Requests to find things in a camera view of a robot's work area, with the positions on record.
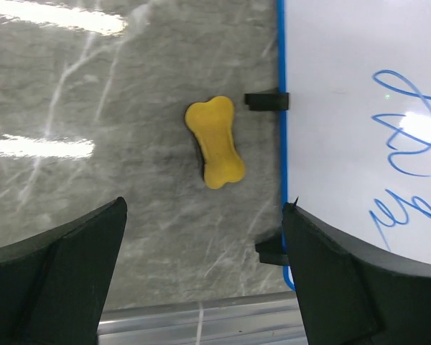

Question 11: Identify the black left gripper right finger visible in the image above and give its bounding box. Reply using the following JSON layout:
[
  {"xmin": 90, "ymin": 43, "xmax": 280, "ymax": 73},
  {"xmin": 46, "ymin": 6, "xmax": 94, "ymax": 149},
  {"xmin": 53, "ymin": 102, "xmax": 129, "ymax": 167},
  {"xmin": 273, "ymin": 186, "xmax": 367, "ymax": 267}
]
[{"xmin": 282, "ymin": 203, "xmax": 431, "ymax": 344}]

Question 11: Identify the yellow bone shaped eraser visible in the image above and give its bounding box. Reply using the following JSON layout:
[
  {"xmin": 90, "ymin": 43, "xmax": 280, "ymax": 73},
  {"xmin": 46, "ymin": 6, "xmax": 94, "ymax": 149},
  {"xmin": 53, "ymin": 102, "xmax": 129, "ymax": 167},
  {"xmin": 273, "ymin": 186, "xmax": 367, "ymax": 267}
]
[{"xmin": 185, "ymin": 96, "xmax": 246, "ymax": 190}]

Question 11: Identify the blue framed whiteboard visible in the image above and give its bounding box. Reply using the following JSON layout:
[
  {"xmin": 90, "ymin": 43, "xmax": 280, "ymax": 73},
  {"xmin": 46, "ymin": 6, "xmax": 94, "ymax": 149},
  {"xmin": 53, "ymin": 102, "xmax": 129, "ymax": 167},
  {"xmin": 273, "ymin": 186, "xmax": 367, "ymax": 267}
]
[{"xmin": 244, "ymin": 0, "xmax": 431, "ymax": 292}]

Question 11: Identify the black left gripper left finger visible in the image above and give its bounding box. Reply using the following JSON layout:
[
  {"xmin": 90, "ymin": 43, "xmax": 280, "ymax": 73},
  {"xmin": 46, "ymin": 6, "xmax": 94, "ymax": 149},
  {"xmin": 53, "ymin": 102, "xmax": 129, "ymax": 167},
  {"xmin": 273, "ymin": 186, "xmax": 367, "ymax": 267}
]
[{"xmin": 0, "ymin": 197, "xmax": 127, "ymax": 344}]

